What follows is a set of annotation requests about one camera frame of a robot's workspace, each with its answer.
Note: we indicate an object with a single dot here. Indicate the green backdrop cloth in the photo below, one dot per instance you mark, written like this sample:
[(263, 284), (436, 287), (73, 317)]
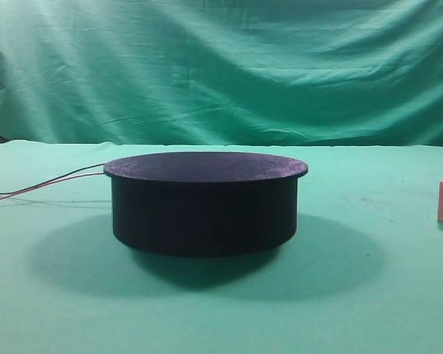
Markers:
[(222, 72)]

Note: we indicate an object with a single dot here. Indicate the black round turntable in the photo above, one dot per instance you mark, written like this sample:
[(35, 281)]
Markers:
[(204, 204)]

